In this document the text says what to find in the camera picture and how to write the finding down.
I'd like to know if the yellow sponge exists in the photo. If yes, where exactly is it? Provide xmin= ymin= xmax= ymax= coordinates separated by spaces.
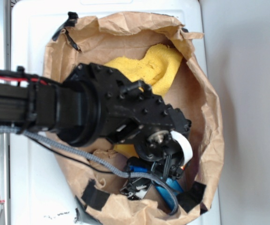
xmin=114 ymin=144 xmax=139 ymax=158

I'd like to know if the yellow microfiber cloth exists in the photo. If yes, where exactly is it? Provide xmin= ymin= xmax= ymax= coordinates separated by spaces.
xmin=105 ymin=44 xmax=183 ymax=97

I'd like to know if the blue rectangular block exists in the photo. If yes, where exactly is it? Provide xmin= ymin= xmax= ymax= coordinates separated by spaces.
xmin=125 ymin=165 xmax=183 ymax=215

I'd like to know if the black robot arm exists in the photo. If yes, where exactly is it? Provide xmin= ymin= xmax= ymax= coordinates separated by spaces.
xmin=0 ymin=63 xmax=193 ymax=205

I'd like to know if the black tape piece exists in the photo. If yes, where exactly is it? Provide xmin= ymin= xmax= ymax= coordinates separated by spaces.
xmin=177 ymin=181 xmax=208 ymax=215
xmin=75 ymin=179 xmax=112 ymax=223

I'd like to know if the brown paper bag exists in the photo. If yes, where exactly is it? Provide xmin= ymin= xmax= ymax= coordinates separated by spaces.
xmin=43 ymin=12 xmax=224 ymax=225

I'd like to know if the grey braided cable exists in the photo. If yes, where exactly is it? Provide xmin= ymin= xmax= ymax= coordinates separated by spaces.
xmin=0 ymin=125 xmax=180 ymax=216

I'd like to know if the white plastic tray lid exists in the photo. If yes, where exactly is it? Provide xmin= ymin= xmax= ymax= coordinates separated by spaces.
xmin=9 ymin=0 xmax=221 ymax=225

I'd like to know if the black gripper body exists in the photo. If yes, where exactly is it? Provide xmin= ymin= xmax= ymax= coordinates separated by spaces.
xmin=64 ymin=63 xmax=193 ymax=180

